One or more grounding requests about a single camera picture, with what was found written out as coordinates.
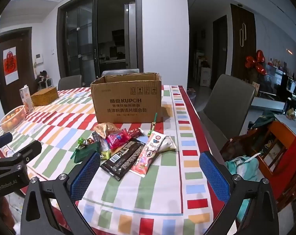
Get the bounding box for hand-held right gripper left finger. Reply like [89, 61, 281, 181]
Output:
[20, 151, 101, 235]

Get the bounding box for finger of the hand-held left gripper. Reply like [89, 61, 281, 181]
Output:
[0, 132, 13, 152]
[0, 141, 42, 170]

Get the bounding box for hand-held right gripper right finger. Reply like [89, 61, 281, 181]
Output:
[199, 151, 280, 235]

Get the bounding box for dark green snack packet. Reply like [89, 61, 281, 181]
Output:
[73, 141, 101, 163]

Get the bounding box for dark brown snack packet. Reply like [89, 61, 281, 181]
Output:
[100, 138, 146, 181]

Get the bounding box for brown cardboard box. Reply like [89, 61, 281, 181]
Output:
[90, 73, 163, 123]

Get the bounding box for basket of oranges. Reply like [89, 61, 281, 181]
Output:
[0, 105, 26, 131]

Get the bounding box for teal cloth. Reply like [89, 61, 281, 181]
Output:
[225, 155, 264, 222]

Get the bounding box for bright pink candy packet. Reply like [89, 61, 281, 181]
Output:
[105, 128, 132, 150]

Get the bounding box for orange juice carton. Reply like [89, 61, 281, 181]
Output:
[19, 85, 34, 114]

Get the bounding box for beige snack packet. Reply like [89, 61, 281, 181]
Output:
[93, 122, 119, 139]

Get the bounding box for colourful checked tablecloth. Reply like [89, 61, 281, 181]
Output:
[0, 85, 227, 235]

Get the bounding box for woven wicker box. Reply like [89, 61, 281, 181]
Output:
[31, 86, 59, 107]

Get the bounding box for white snack packet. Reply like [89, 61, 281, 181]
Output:
[158, 136, 177, 158]

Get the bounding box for pink cartoon snack packet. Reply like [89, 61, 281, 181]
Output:
[130, 131, 166, 178]

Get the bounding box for red candy wrapper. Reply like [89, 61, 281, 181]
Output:
[128, 128, 144, 138]

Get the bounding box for dark wooden door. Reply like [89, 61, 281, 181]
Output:
[0, 28, 38, 108]

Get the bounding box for plush toys on stool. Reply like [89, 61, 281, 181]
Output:
[36, 70, 53, 89]

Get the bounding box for red and white door poster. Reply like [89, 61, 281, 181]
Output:
[3, 46, 18, 85]

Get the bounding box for dark green cloth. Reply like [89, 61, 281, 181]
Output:
[252, 110, 277, 128]

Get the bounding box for orange wooden chair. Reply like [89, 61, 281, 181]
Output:
[246, 121, 296, 213]

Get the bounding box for red cloth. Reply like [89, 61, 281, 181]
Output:
[273, 135, 296, 178]

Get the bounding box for green toy stick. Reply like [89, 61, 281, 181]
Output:
[147, 113, 158, 137]

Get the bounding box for grey low table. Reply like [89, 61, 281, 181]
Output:
[251, 97, 285, 114]

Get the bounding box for white box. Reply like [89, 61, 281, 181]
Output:
[199, 67, 211, 87]

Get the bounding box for red foil balloons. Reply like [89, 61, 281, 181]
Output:
[245, 50, 267, 75]

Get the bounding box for sliding glass door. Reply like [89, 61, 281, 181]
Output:
[57, 0, 139, 79]

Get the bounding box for silver refrigerator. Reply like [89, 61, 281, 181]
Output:
[124, 2, 136, 69]

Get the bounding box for dark wooden cabinet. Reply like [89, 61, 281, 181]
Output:
[231, 4, 257, 79]

